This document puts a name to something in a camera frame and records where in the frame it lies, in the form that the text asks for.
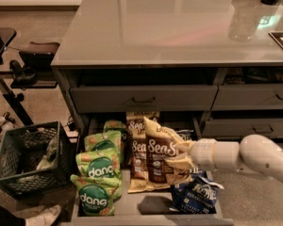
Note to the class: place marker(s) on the blue kettle bag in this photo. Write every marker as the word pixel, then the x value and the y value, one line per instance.
pixel 197 172
pixel 185 134
pixel 196 197

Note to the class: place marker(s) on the middle right grey drawer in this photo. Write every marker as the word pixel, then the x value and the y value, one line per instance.
pixel 239 128

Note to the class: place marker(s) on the grey drawer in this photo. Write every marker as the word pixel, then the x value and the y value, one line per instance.
pixel 143 98
pixel 249 97
pixel 239 128

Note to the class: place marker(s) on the dark green plastic crate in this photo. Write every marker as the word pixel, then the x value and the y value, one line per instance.
pixel 35 159

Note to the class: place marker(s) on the open middle drawer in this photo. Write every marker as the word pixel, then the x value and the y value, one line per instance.
pixel 146 209

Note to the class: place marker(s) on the white shoe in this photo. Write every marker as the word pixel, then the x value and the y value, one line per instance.
pixel 46 218

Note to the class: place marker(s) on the upper right grey drawer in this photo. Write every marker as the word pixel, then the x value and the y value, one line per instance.
pixel 249 97

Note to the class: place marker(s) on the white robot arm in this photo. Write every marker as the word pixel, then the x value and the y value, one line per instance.
pixel 254 155

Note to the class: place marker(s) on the grey cabinet with glass counter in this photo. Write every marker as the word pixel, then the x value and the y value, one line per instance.
pixel 170 42

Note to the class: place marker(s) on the front blue Kettle bag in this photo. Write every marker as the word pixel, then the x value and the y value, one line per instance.
pixel 196 197

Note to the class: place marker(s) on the brown sea salt bag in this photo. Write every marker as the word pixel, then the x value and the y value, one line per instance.
pixel 135 123
pixel 160 144
pixel 139 179

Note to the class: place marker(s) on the rear green Dang bag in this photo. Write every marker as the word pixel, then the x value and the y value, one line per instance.
pixel 114 125

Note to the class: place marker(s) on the green dang bag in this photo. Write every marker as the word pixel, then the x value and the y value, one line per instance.
pixel 97 195
pixel 101 141
pixel 114 125
pixel 99 164

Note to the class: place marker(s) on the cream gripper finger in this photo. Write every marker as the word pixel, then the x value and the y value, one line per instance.
pixel 185 146
pixel 180 162

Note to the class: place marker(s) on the front green Dang bag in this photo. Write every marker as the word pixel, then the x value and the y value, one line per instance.
pixel 97 195

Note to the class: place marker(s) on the rear blue Kettle bag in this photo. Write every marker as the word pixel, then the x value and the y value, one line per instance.
pixel 185 134

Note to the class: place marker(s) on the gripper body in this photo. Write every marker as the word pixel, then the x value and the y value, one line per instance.
pixel 202 154

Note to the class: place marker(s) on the upper left grey drawer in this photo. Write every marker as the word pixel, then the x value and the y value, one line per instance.
pixel 143 98

